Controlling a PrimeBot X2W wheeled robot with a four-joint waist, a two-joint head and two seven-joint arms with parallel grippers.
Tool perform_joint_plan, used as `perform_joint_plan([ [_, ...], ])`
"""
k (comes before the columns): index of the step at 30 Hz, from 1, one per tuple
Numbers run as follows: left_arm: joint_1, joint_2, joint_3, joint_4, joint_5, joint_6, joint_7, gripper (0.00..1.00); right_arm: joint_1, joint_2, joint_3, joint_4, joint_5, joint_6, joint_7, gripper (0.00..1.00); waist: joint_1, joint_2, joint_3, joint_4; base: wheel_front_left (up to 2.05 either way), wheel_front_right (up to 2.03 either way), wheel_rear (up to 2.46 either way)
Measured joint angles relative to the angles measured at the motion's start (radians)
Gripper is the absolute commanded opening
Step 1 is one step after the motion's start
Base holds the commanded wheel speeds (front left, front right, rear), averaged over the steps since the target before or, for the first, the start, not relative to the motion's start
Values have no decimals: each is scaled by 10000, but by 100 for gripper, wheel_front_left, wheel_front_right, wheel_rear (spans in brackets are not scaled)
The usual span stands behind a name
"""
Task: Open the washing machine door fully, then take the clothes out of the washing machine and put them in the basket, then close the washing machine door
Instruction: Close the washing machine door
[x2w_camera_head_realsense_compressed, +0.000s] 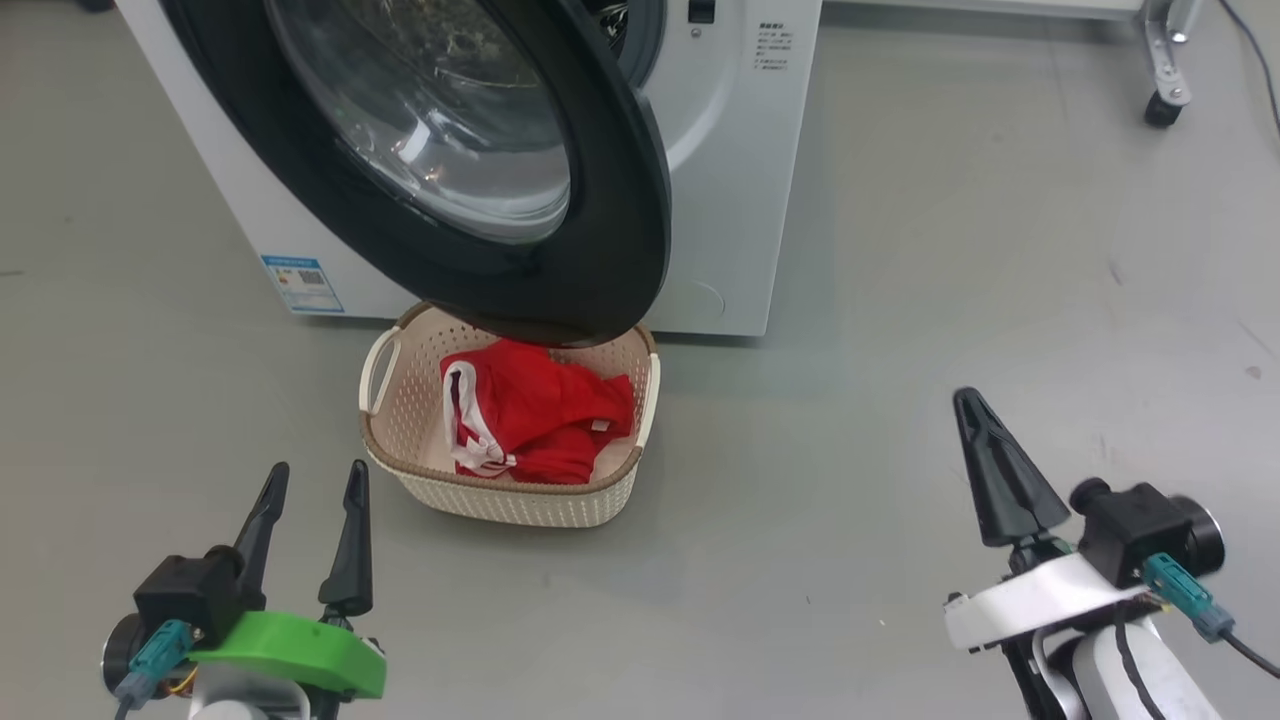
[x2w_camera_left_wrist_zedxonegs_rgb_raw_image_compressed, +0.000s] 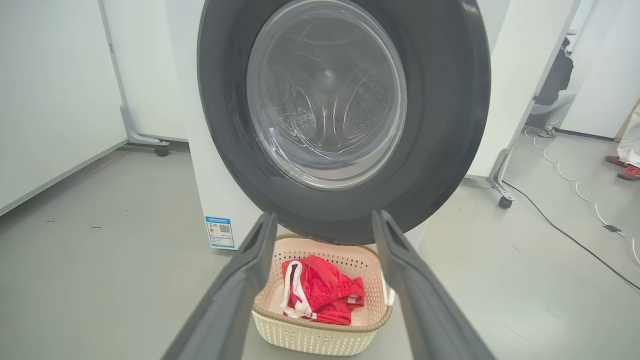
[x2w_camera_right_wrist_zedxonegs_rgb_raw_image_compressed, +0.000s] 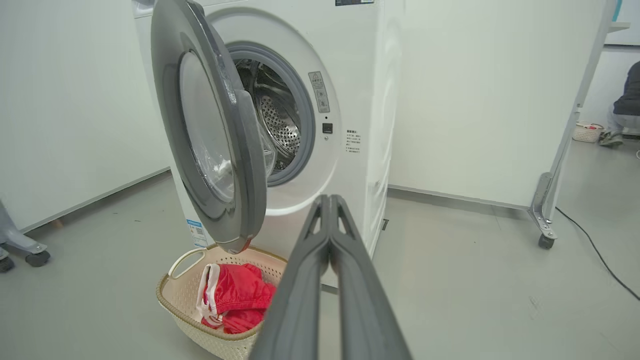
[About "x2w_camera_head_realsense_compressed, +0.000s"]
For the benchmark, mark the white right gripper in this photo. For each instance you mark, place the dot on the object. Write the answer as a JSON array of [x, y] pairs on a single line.
[[1050, 600]]

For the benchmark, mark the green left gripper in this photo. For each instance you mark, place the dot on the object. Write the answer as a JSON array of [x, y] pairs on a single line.
[[300, 650]]

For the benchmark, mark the red and white garment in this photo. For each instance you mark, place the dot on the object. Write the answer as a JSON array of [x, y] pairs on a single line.
[[540, 410]]

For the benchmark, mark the grey washing machine door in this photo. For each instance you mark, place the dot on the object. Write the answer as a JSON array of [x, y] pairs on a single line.
[[600, 220]]

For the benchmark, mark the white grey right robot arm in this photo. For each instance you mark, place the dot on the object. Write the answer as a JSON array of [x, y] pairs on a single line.
[[1175, 680]]

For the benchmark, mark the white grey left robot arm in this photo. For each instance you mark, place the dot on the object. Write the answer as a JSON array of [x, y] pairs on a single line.
[[240, 700]]

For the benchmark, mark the cream perforated laundry basket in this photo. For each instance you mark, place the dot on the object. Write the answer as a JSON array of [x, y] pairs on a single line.
[[500, 505]]

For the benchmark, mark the white front-load washing machine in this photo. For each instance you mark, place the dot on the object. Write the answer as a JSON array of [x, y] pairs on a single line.
[[720, 150]]

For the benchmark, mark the blue energy label sticker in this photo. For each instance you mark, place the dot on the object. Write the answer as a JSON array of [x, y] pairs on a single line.
[[303, 285]]

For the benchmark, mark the white board panel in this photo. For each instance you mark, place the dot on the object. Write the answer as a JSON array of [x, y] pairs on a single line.
[[950, 6]]

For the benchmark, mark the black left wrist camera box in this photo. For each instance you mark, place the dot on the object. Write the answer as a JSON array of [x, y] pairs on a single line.
[[185, 590]]

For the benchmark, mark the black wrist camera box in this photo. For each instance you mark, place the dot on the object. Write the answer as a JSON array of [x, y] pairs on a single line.
[[1140, 520], [185, 590]]

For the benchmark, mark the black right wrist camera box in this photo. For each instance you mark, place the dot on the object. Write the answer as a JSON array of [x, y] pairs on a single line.
[[1140, 520]]

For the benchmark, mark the teal left camera connector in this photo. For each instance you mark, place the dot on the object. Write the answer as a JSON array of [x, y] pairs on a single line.
[[155, 655]]

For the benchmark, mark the teal camera connector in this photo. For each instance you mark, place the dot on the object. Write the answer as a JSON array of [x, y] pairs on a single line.
[[1180, 595], [155, 655]]

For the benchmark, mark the teal right camera connector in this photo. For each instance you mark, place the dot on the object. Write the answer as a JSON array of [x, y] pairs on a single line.
[[1180, 595]]

